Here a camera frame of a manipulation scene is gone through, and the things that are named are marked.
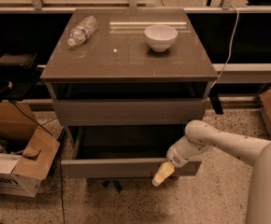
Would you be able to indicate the white ceramic bowl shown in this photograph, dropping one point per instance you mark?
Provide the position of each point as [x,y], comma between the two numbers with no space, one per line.
[160,37]

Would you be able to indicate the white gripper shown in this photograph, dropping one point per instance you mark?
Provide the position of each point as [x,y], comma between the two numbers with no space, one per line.
[177,157]

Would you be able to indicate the grey drawer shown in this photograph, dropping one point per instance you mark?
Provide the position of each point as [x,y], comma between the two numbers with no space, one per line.
[128,112]
[116,152]

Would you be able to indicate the grey three-drawer cabinet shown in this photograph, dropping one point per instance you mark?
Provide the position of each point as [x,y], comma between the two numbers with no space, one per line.
[116,63]

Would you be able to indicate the clear plastic water bottle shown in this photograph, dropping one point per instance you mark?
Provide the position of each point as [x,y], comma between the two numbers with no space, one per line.
[81,32]

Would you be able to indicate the black tray stand left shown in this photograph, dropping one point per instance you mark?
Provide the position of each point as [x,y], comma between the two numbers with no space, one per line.
[18,74]

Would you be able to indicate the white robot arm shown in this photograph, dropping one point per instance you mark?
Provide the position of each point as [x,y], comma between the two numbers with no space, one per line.
[199,136]

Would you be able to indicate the grey top drawer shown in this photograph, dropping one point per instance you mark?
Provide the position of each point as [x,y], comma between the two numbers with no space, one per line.
[128,112]

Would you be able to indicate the open cardboard box left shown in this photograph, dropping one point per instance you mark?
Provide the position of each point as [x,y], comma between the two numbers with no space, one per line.
[27,151]

